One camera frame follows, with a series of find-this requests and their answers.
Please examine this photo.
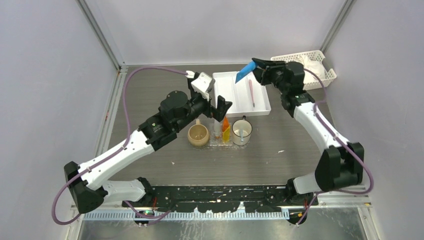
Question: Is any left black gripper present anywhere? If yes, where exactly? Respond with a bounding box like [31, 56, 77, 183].
[174, 90, 232, 132]

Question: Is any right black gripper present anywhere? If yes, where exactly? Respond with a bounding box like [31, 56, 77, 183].
[249, 58, 289, 94]

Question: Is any orange toothpaste tube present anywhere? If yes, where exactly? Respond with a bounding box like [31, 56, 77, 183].
[221, 116, 230, 133]

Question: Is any white toothpaste tube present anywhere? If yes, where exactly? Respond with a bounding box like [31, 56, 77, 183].
[213, 120, 222, 140]

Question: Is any blue toothpaste tube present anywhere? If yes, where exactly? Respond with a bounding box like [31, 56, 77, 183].
[234, 61, 257, 84]

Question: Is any white plastic bin tray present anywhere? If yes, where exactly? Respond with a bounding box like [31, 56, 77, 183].
[212, 71, 271, 118]

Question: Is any clear rectangular holder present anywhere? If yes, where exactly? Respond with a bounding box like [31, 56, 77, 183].
[208, 122, 234, 148]

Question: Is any yellow toothpaste tube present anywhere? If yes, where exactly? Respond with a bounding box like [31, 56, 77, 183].
[222, 125, 231, 143]

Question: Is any white ribbed mug black rim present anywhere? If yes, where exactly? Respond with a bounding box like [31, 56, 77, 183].
[231, 115, 253, 146]

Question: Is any tan ceramic mug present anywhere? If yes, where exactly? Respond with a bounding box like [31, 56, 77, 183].
[187, 118, 210, 149]

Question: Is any clear oval glass tray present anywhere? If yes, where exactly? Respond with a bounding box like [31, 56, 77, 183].
[190, 143, 248, 150]

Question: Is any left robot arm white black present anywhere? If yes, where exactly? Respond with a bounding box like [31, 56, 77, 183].
[63, 91, 233, 214]

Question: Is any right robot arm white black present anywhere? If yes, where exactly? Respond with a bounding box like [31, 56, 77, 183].
[252, 58, 365, 205]

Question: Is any pink toothbrush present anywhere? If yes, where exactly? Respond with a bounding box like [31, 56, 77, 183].
[248, 79, 256, 108]

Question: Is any white perforated basket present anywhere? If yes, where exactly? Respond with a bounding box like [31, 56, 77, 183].
[270, 50, 337, 87]

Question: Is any white cloth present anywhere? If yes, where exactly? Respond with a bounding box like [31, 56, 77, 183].
[294, 55, 326, 84]

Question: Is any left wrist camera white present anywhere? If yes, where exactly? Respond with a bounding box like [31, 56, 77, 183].
[185, 70, 216, 101]

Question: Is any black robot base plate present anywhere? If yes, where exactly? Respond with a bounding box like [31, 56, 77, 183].
[122, 185, 317, 224]

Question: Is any aluminium frame rail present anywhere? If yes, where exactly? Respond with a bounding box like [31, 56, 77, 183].
[70, 184, 373, 210]

